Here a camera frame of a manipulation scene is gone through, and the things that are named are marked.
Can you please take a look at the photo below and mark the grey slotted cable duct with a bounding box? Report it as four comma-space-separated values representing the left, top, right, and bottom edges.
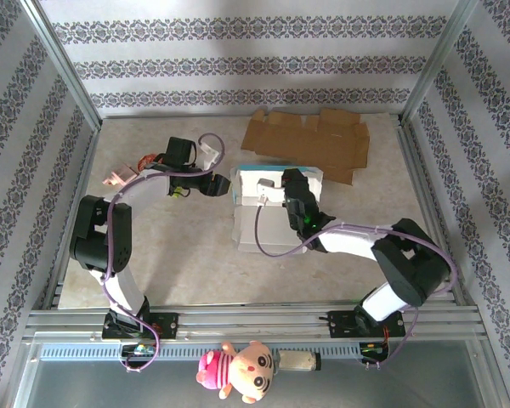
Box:
37, 343, 392, 362

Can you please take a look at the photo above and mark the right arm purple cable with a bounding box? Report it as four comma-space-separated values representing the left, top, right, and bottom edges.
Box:
254, 205, 459, 371

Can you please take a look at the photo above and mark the clear jar with beige filling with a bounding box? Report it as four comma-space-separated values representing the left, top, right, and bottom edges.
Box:
275, 348, 322, 373

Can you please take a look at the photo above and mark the brown cardboard box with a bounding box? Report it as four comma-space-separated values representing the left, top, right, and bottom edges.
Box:
241, 108, 370, 186

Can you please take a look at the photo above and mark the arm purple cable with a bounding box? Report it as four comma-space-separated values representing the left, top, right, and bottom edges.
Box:
103, 133, 227, 374
254, 205, 459, 371

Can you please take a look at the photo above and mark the pink plush doll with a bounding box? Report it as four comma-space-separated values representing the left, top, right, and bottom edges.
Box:
195, 339, 280, 405

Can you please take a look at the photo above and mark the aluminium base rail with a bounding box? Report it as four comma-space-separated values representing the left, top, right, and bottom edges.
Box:
23, 299, 488, 341

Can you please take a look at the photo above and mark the aluminium frame post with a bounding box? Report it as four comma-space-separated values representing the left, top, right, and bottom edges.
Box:
399, 0, 481, 127
19, 0, 103, 133

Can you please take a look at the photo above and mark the small circuit board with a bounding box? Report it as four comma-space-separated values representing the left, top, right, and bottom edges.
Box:
121, 343, 156, 357
360, 342, 390, 357

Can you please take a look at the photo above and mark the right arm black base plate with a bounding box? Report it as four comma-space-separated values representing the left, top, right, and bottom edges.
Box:
327, 309, 405, 339

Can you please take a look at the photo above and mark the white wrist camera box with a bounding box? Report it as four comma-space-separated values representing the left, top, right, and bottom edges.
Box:
256, 178, 286, 208
196, 142, 218, 170

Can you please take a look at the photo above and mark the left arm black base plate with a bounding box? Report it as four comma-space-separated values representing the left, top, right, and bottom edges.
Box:
101, 312, 180, 341

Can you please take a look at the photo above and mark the white and blue paper box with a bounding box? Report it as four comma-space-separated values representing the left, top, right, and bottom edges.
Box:
230, 164, 326, 256

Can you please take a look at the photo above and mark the aluminium side rail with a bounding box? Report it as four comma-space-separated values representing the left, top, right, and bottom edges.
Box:
393, 114, 479, 307
40, 127, 101, 309

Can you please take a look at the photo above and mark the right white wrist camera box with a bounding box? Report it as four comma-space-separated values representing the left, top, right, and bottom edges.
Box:
256, 178, 286, 208

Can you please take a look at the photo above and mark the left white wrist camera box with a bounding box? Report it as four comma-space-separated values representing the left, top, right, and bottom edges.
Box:
196, 142, 218, 170

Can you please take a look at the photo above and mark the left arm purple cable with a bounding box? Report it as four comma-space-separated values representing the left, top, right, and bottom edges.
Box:
103, 133, 227, 374

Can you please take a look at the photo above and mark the pink plastic toy piece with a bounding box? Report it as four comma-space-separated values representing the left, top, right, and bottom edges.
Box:
103, 166, 139, 187

